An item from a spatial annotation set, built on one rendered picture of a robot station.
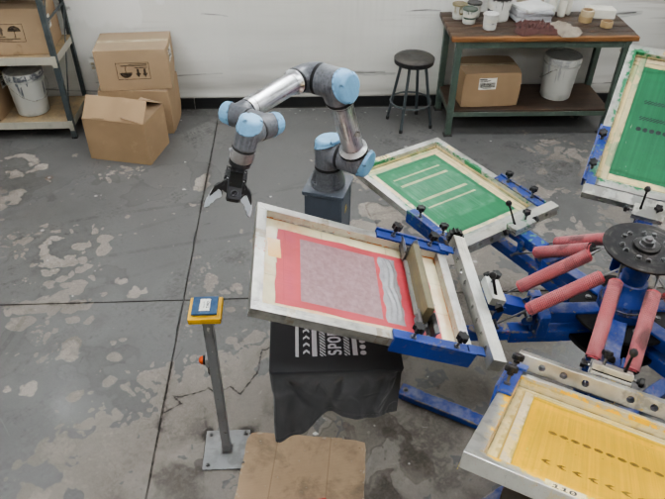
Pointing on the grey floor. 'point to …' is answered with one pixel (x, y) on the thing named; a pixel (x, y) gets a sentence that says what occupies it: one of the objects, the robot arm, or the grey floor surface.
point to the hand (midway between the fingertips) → (227, 214)
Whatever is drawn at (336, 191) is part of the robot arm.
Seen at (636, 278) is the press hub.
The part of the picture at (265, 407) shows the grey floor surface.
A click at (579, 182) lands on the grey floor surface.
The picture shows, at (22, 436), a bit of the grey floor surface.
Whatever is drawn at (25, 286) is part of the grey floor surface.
